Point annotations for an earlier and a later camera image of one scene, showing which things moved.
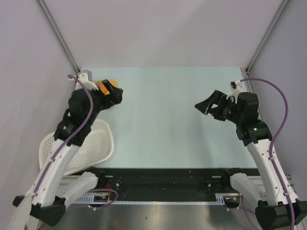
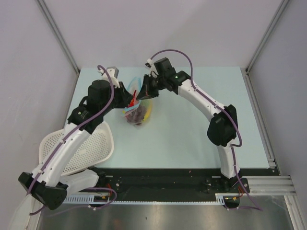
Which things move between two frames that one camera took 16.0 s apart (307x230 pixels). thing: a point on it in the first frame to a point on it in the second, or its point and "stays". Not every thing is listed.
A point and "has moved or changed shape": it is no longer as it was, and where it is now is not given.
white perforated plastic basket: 97,148 stays
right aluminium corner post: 267,35 stays
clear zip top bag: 102,87 has moved or changed shape
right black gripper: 218,97 to 147,91
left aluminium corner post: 56,31 stays
